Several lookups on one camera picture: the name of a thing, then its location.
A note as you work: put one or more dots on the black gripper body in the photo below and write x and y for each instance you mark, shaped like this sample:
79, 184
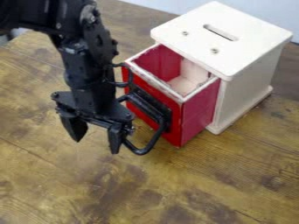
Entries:
90, 77

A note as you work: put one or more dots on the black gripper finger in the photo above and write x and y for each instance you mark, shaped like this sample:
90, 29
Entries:
116, 134
75, 125

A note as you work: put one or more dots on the black metal drawer handle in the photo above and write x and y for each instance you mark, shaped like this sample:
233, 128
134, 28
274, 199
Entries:
150, 110

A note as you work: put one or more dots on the red wooden drawer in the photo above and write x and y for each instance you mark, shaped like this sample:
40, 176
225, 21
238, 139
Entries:
182, 86

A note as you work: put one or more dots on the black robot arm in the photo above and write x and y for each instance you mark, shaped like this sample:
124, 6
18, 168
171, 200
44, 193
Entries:
72, 24

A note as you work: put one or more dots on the white wooden box cabinet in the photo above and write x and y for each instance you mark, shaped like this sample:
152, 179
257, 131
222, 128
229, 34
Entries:
234, 45

